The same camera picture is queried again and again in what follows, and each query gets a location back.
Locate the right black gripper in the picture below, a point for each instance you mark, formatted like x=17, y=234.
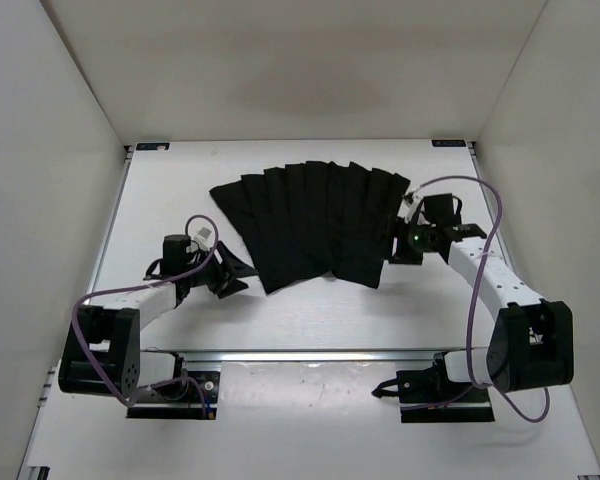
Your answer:
x=395, y=229

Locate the corner label sticker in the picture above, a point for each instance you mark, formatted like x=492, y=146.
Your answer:
x=152, y=146
x=448, y=143

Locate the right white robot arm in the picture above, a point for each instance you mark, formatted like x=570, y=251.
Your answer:
x=531, y=344

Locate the black pleated skirt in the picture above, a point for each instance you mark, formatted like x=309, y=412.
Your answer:
x=305, y=220

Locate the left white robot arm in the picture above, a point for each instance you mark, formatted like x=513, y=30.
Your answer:
x=102, y=353

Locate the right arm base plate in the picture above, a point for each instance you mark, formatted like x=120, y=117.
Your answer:
x=429, y=397

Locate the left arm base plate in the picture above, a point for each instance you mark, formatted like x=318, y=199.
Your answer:
x=179, y=401

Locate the aluminium front rail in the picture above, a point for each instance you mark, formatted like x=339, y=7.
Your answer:
x=302, y=356

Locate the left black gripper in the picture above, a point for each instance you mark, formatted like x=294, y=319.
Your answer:
x=234, y=267

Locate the right corner label sticker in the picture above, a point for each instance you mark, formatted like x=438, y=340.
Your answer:
x=448, y=143

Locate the left corner label sticker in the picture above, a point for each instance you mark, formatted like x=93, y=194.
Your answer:
x=152, y=146

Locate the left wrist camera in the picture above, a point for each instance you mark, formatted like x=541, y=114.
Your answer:
x=204, y=239

